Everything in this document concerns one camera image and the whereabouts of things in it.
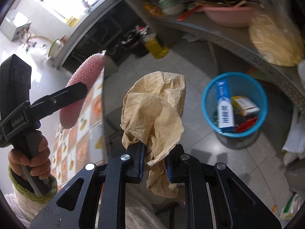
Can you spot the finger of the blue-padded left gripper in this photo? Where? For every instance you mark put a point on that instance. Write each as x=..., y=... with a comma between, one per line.
x=49, y=104

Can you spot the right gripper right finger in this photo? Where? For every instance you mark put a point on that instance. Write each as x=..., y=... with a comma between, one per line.
x=215, y=196

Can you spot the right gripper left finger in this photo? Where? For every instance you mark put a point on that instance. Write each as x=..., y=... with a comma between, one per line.
x=95, y=196

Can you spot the pink scrubbing sponge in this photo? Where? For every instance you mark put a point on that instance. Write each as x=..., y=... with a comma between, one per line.
x=87, y=73

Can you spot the red white small box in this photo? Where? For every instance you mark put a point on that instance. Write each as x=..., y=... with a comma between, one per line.
x=249, y=123

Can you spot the blue toothpaste box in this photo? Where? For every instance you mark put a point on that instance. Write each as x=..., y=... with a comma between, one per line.
x=225, y=113

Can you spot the white orange medicine box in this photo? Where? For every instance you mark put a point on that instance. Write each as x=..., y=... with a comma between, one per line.
x=244, y=105

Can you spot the brown paper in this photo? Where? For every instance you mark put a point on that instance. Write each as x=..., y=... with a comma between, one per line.
x=151, y=114

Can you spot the left forearm green cuff sleeve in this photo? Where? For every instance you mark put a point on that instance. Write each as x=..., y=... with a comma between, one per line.
x=23, y=202

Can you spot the person's left hand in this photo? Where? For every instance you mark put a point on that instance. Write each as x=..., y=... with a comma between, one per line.
x=40, y=164

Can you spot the patterned tablecloth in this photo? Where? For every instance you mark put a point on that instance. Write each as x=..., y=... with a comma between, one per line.
x=83, y=143

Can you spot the blue plastic waste basket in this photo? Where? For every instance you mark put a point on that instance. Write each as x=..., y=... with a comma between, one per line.
x=240, y=84

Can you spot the yellow cooking oil bottle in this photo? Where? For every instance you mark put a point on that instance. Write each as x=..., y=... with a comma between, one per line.
x=155, y=45

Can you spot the grey perforated shelf table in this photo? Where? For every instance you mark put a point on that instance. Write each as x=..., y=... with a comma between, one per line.
x=235, y=40

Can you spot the green white bowl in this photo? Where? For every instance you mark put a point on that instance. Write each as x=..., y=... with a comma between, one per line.
x=171, y=7

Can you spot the bagged yellow dough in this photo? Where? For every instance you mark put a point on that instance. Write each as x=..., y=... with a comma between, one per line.
x=277, y=40

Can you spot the pink plastic basin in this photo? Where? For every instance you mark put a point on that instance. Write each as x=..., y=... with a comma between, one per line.
x=235, y=17

